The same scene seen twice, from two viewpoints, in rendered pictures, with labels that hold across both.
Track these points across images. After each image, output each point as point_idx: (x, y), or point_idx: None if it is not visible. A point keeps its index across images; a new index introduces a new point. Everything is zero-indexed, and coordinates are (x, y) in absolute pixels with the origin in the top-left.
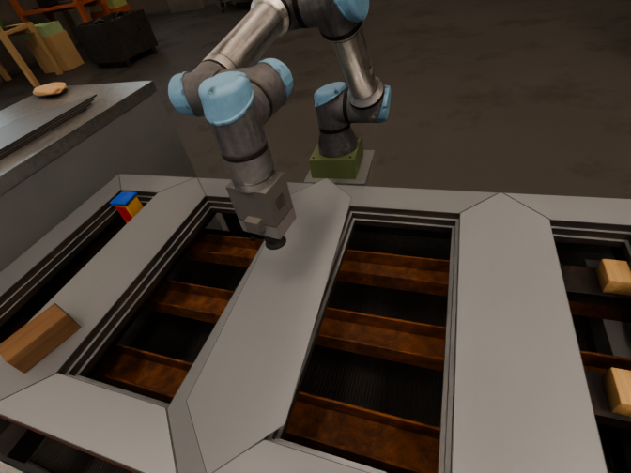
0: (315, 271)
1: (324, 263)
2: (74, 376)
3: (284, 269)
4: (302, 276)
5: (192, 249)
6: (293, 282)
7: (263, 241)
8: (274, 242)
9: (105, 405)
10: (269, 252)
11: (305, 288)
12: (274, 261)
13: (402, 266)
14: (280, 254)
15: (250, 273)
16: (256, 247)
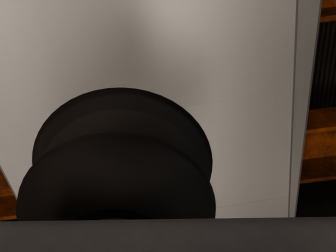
0: (24, 102)
1: (20, 146)
2: None
3: (151, 75)
4: (60, 66)
5: None
6: (77, 21)
7: (300, 170)
8: (49, 154)
9: None
10: (256, 131)
11: (7, 8)
12: (215, 101)
13: (7, 198)
14: (207, 135)
15: (295, 10)
16: (331, 160)
